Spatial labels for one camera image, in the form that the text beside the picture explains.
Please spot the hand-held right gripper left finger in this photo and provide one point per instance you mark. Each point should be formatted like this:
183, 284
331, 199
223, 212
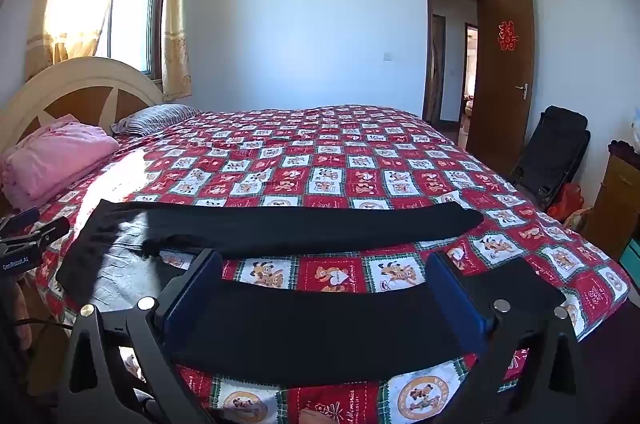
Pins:
192, 299

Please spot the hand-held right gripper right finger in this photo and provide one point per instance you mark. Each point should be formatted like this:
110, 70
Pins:
457, 299

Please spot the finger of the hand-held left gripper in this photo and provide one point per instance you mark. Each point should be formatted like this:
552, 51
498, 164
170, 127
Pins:
45, 231
20, 219

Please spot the black pants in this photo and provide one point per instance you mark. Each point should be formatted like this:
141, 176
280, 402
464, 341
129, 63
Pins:
300, 224

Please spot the pink folded blanket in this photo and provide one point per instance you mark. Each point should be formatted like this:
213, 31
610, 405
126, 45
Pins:
55, 154

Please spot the patterned cloth bag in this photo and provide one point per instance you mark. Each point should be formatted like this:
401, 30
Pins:
580, 219

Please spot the red plastic bag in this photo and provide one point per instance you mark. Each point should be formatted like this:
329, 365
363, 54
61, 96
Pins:
567, 201

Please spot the striped pillow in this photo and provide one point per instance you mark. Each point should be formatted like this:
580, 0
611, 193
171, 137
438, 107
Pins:
155, 117

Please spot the cream wooden headboard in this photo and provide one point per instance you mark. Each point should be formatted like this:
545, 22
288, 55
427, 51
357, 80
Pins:
90, 72

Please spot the printed red blanket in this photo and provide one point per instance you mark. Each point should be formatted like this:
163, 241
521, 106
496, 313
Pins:
350, 154

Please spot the teal box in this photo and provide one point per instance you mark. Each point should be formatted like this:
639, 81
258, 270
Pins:
632, 254

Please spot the black folding chair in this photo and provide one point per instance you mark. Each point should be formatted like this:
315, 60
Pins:
555, 139

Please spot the wooden cabinet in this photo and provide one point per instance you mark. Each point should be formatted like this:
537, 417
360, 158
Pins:
617, 194

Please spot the brown wooden door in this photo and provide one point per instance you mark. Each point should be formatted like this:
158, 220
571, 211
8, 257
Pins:
500, 104

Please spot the dark red cloth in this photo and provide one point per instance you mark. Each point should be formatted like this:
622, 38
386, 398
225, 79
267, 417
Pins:
625, 148

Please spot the narrow yellow curtain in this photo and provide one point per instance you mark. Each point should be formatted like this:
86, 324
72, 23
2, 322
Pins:
175, 29

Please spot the red door decoration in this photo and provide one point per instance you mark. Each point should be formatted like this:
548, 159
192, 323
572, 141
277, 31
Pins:
507, 35

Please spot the brown door frame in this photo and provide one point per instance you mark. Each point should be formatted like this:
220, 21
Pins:
429, 54

